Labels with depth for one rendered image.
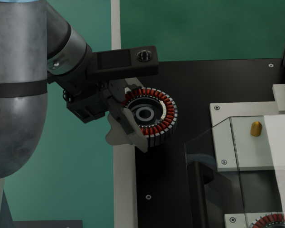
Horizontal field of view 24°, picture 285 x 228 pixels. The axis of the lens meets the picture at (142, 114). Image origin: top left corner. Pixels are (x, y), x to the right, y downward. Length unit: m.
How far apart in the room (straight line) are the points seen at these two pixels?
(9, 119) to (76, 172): 1.49
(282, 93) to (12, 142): 0.62
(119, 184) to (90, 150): 0.98
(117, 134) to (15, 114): 0.49
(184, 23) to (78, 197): 0.80
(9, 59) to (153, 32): 0.83
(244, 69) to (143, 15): 0.27
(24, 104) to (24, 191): 1.47
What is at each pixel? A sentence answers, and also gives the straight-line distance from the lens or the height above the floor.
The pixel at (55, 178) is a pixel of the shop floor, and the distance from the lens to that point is 2.10.
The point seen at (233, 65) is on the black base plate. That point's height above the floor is 0.77.
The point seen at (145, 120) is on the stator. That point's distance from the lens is 1.13.
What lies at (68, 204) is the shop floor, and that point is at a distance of 2.04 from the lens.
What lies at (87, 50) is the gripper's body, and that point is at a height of 1.01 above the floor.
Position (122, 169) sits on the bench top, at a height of 0.75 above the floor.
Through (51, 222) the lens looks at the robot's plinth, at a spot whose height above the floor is 0.02.
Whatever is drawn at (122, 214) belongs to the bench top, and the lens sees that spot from 1.14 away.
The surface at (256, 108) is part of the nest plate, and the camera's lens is 1.25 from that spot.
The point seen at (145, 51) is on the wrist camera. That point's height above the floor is 1.00.
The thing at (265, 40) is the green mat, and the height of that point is 0.75.
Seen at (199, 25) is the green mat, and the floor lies 0.75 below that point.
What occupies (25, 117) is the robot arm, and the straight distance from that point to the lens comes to 0.63.
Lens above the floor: 1.73
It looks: 50 degrees down
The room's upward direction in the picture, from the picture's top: straight up
